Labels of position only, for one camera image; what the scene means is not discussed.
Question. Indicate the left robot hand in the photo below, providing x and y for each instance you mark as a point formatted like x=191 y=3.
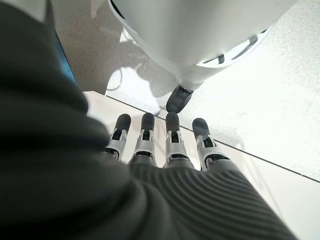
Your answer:
x=75 y=175

